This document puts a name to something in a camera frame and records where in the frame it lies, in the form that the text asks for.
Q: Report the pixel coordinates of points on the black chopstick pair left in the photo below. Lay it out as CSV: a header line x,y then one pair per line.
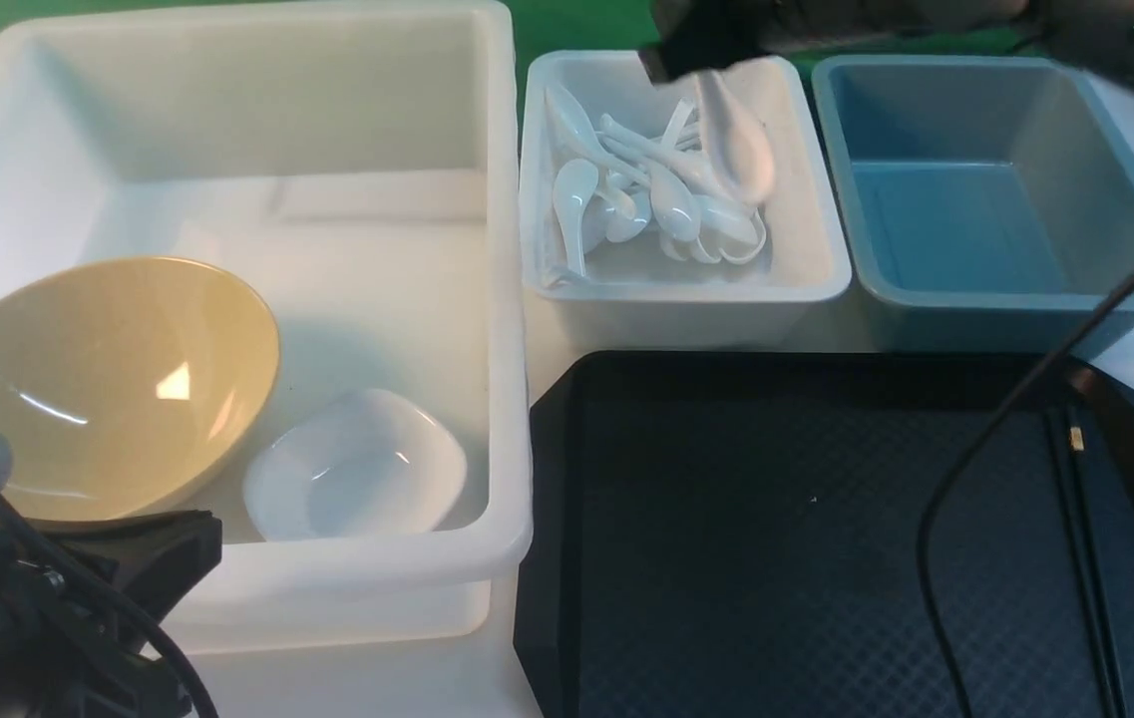
x,y
1075,508

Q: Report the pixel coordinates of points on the yellow noodle bowl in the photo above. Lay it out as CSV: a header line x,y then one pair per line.
x,y
127,385

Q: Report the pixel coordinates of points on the black chopstick pair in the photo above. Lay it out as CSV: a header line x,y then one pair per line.
x,y
1075,508
1112,676

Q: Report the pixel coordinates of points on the white spoon top left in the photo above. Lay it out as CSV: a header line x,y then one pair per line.
x,y
576,129

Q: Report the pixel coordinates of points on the green backdrop cloth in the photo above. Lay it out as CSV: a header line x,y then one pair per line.
x,y
544,26

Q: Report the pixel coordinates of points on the blue-grey plastic bin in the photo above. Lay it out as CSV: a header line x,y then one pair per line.
x,y
988,203

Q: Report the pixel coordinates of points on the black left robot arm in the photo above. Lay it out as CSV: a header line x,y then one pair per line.
x,y
66,654

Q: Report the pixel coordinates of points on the black chopstick pair right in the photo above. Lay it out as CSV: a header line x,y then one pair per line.
x,y
1112,676

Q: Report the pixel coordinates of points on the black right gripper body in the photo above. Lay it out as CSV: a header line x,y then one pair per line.
x,y
715,35

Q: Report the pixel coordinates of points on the white spoon left upright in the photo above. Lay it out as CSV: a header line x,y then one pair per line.
x,y
573,188

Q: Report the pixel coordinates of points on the large white plastic tub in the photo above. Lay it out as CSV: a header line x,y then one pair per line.
x,y
356,162

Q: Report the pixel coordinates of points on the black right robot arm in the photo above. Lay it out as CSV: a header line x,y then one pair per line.
x,y
1096,36

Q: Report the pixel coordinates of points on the small white plastic bin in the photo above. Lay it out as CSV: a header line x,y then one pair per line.
x,y
633,295

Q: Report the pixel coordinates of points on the white ceramic soup spoon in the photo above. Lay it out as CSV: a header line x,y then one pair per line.
x,y
733,141

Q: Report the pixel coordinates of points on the white spoon centre bowl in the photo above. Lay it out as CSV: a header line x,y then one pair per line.
x,y
674,206

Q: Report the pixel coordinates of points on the white spoon centre long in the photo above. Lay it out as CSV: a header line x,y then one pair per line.
x,y
692,167

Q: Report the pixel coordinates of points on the white square side dish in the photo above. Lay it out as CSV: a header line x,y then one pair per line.
x,y
369,464

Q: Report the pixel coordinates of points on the white spoon right edge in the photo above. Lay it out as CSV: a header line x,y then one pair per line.
x,y
743,235

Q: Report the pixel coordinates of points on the black plastic serving tray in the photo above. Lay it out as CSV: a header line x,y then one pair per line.
x,y
733,535

